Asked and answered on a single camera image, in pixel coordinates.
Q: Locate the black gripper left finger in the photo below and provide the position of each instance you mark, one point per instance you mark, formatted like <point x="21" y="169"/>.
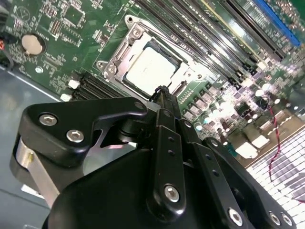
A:
<point x="57" y="133"/>

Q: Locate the metal socket cover frame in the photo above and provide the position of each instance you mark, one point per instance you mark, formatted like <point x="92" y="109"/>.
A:
<point x="130" y="45"/>

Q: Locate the silver green CPU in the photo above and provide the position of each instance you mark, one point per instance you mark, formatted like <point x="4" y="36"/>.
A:
<point x="152" y="69"/>

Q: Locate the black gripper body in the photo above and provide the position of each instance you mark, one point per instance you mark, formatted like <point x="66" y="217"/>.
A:
<point x="112" y="198"/>

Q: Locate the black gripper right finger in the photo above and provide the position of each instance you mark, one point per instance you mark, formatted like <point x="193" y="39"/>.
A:
<point x="212" y="183"/>

